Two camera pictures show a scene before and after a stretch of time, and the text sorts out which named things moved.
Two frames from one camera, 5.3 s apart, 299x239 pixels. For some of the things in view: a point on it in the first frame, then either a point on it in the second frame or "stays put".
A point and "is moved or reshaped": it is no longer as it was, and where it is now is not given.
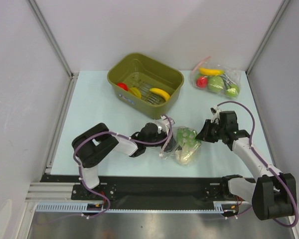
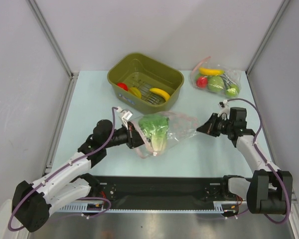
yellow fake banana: [160, 92] stays put
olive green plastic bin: [151, 86] stays put
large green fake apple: [215, 83] stays put
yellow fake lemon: [134, 91] stays put
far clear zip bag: [220, 79] stays put
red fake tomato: [123, 85] stays put
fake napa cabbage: [187, 144] is moved or reshaped
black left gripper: [170, 144] to [134, 139]
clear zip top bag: [181, 144] to [162, 130]
